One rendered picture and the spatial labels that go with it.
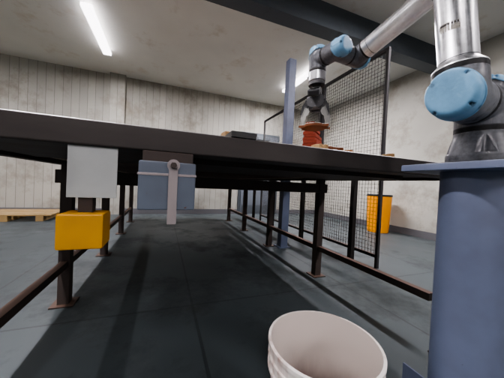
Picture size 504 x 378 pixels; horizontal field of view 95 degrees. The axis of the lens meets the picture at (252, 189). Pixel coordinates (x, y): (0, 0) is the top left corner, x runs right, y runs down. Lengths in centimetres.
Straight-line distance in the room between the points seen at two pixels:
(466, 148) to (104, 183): 96
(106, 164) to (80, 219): 13
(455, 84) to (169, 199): 75
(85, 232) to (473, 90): 94
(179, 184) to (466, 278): 81
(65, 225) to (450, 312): 102
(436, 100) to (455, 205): 30
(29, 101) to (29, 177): 148
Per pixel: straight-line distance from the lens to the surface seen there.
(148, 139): 64
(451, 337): 95
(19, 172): 639
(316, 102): 111
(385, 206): 492
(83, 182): 66
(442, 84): 79
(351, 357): 93
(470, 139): 89
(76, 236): 65
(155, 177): 61
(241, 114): 637
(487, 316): 92
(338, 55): 112
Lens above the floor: 78
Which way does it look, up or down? 1 degrees down
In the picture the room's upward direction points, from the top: 3 degrees clockwise
